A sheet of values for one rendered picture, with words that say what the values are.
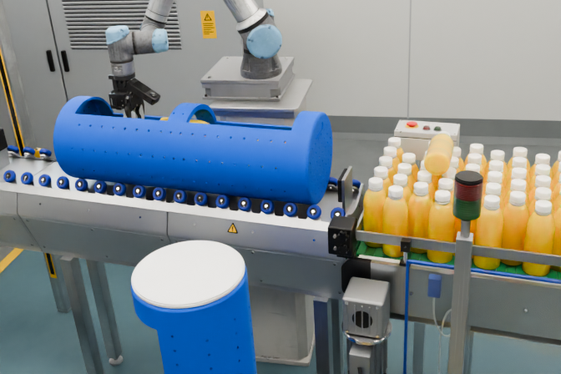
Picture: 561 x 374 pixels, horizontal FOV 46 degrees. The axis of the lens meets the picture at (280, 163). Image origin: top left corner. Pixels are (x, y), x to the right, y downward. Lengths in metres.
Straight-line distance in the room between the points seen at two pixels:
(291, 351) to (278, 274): 0.75
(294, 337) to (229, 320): 1.22
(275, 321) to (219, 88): 0.99
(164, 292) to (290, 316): 1.22
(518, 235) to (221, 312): 0.80
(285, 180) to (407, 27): 2.88
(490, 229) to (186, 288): 0.79
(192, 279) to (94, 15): 2.38
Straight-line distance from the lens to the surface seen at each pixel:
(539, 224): 1.81
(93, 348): 2.85
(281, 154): 1.92
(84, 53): 3.89
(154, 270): 1.68
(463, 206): 1.57
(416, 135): 2.20
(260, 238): 2.08
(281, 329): 2.81
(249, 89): 2.37
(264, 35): 2.18
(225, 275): 1.63
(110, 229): 2.35
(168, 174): 2.11
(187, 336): 1.60
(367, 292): 1.84
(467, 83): 4.80
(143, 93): 2.24
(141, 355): 3.07
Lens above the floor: 1.96
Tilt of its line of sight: 25 degrees down
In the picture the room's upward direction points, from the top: 4 degrees counter-clockwise
